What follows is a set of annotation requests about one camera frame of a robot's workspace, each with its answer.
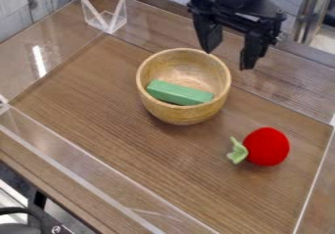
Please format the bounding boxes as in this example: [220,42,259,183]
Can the black cable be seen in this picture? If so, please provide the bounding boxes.
[0,208,36,226]

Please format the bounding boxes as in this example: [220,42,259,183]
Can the metal table leg background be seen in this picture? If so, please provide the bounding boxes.
[292,0,330,45]

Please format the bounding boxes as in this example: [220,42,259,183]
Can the wooden bowl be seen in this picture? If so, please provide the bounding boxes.
[136,48,232,125]

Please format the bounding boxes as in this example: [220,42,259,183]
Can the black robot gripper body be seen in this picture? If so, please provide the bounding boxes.
[187,0,287,36]

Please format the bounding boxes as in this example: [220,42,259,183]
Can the red plush fruit green leaves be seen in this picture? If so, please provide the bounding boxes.
[227,127,291,166]

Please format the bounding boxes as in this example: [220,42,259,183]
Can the green rectangular block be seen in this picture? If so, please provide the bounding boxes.
[147,79,215,106]

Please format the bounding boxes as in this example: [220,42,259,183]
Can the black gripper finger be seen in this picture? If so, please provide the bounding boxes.
[239,28,278,70]
[192,14,223,54]

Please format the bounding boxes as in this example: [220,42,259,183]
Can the clear acrylic tray wall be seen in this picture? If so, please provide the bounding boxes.
[0,101,219,234]

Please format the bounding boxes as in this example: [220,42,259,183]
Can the black table frame bracket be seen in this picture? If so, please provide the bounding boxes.
[28,190,74,234]

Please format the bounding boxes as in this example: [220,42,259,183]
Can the clear acrylic corner bracket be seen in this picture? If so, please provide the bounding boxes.
[80,0,127,34]

